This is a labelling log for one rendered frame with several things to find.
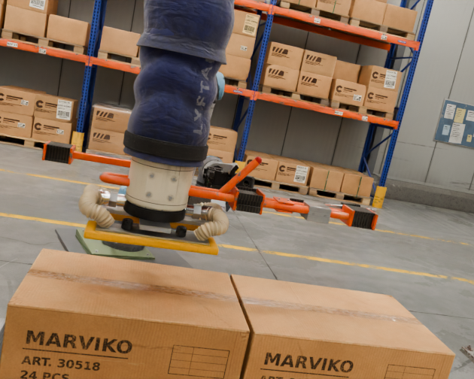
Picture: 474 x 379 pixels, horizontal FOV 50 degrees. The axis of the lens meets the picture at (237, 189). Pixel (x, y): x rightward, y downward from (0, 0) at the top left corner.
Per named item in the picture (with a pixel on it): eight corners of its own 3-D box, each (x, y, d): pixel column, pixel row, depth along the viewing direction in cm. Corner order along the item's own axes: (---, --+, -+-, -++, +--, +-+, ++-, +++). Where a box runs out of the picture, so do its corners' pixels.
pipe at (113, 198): (86, 222, 125) (89, 200, 124) (94, 198, 149) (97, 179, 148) (219, 240, 133) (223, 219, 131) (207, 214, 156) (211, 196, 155)
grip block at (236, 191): (233, 211, 139) (237, 190, 138) (227, 202, 149) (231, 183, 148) (262, 216, 141) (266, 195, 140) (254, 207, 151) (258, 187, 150)
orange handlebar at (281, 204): (55, 178, 130) (57, 165, 130) (70, 159, 159) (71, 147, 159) (378, 228, 151) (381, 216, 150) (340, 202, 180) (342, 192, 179)
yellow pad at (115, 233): (83, 238, 124) (86, 219, 123) (86, 226, 133) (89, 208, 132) (217, 256, 131) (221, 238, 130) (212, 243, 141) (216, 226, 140)
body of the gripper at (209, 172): (205, 191, 163) (201, 183, 174) (231, 195, 165) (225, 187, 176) (210, 168, 161) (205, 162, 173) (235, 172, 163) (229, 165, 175)
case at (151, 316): (-12, 450, 127) (7, 303, 120) (26, 362, 166) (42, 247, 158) (220, 463, 139) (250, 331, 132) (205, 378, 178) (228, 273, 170)
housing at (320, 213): (306, 220, 146) (310, 205, 145) (299, 214, 152) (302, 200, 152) (329, 224, 147) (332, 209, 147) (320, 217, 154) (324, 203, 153)
